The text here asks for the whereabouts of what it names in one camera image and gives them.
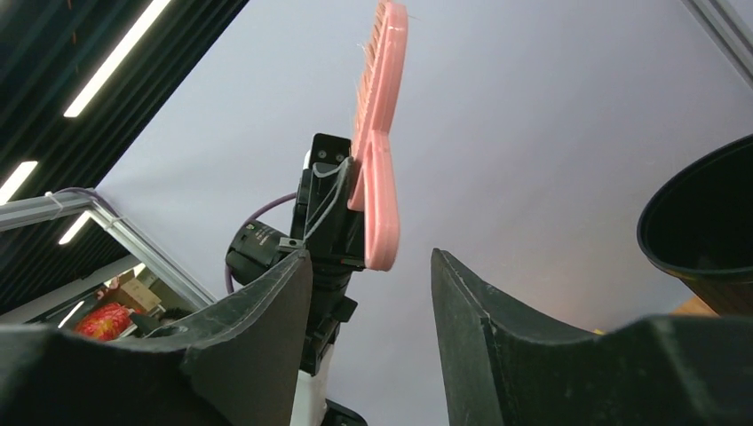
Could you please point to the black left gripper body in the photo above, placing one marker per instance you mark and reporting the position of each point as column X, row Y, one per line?
column 322, row 224

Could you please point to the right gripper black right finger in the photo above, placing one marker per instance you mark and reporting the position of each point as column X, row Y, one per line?
column 505, row 363

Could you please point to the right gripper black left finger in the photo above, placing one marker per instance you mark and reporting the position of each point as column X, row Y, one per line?
column 232, row 363

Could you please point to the pink dustpan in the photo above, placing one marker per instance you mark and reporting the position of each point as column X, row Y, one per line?
column 374, row 193

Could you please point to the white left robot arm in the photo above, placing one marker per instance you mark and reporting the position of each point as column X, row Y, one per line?
column 251, row 257

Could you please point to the black trash bin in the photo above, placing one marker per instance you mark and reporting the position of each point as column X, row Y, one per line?
column 698, row 228

